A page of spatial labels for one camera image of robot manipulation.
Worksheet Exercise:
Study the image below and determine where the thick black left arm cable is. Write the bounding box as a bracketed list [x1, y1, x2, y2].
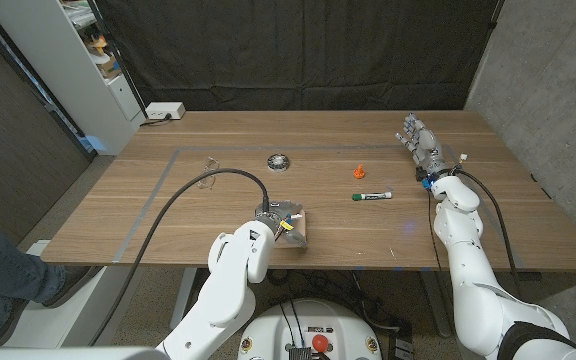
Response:
[87, 167, 271, 348]

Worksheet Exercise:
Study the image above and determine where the small clear glass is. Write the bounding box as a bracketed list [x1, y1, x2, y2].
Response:
[197, 156, 221, 190]

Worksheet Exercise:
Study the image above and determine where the dark shoe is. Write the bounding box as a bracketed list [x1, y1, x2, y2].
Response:
[0, 294, 29, 349]
[41, 266, 92, 308]

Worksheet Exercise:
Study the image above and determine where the white shelf cabinet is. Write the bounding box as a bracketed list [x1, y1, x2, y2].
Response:
[0, 0, 147, 156]

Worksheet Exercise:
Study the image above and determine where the white table leg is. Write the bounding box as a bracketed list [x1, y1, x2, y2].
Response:
[170, 267, 199, 332]

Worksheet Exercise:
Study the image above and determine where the black power adapter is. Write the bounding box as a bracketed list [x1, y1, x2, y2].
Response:
[387, 322, 415, 360]

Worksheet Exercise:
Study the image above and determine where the peach square jewelry box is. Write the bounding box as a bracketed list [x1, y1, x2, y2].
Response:
[273, 209, 308, 250]

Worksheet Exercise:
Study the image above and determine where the yellow toy on shelf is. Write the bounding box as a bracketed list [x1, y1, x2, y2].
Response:
[86, 34, 109, 55]

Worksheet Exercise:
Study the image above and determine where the green whiteboard marker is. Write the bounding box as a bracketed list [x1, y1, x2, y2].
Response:
[351, 191, 394, 202]

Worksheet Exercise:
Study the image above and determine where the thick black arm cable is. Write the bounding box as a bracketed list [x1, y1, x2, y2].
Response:
[87, 167, 271, 348]
[452, 168, 524, 299]

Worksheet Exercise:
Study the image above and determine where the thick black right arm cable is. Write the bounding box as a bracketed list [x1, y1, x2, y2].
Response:
[452, 168, 524, 299]

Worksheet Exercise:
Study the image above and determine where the white robot chest shell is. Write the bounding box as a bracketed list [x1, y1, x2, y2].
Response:
[0, 345, 172, 360]

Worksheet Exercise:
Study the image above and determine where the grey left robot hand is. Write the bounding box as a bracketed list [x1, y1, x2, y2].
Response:
[255, 199, 308, 249]

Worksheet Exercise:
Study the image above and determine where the cardboard box on shelf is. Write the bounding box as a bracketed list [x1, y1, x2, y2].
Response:
[92, 53, 122, 79]

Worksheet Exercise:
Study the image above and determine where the white floor platform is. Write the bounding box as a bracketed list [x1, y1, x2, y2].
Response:
[5, 239, 119, 350]

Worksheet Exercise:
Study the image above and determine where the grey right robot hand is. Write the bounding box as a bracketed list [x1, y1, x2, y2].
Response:
[395, 112, 449, 174]

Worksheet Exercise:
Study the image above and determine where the black backdrop curtain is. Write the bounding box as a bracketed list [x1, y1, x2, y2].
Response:
[95, 0, 502, 112]

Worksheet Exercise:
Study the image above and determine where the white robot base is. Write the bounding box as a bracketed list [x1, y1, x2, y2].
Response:
[237, 298, 383, 360]

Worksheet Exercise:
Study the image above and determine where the white power strip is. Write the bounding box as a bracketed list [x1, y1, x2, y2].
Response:
[145, 101, 187, 121]

